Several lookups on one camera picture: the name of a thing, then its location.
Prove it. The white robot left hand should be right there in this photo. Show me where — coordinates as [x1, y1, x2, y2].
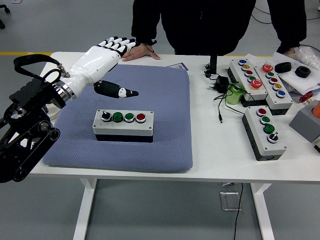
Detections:
[60, 36, 140, 101]

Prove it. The person's right hand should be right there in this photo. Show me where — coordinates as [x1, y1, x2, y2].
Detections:
[121, 42, 161, 62]

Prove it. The person's left hand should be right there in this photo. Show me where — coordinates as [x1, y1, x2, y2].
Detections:
[283, 47, 300, 57]

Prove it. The grey four-button control box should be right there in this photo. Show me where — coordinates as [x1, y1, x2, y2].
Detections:
[92, 109, 155, 144]
[241, 105, 288, 162]

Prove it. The grey five-button control box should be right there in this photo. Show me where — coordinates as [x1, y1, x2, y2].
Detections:
[253, 63, 294, 116]
[226, 58, 269, 108]

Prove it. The clear plastic bag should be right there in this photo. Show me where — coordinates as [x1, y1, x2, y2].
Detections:
[291, 46, 320, 68]

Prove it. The small white paper sheet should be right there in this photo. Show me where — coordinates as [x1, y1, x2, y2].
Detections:
[244, 53, 267, 66]

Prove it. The purple label card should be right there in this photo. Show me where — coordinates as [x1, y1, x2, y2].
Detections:
[166, 62, 187, 71]

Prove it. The white tape roll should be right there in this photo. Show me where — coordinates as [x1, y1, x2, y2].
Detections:
[44, 103, 61, 121]

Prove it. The orange cylinder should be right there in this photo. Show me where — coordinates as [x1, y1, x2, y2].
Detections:
[310, 100, 320, 118]

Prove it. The blue-grey textured mat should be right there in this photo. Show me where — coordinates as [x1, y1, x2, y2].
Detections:
[41, 63, 195, 174]

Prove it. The black upright stand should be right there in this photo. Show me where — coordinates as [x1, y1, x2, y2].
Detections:
[204, 55, 218, 80]

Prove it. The grey block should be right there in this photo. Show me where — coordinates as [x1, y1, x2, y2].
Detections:
[289, 99, 320, 143]

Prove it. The green plastic part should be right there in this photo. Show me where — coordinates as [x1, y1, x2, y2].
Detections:
[225, 83, 247, 106]

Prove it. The person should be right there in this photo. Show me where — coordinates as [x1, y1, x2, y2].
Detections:
[130, 0, 308, 56]

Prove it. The black office chair base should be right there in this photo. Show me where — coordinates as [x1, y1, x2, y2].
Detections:
[0, 4, 11, 30]

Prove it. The white table leg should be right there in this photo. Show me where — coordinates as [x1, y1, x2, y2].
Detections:
[251, 183, 276, 240]
[72, 178, 98, 240]

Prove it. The clear floor socket cover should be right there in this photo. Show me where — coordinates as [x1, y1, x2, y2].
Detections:
[219, 191, 243, 212]

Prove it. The black foam ring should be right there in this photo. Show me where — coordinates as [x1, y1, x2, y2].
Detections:
[274, 61, 292, 74]
[294, 66, 312, 78]

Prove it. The red valve handle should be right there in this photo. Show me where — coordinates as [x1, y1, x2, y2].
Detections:
[299, 91, 315, 104]

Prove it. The black power adapter with cord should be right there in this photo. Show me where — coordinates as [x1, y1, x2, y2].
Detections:
[206, 75, 247, 124]

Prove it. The black hanging cable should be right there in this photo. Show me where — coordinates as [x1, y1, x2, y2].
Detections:
[233, 183, 245, 240]

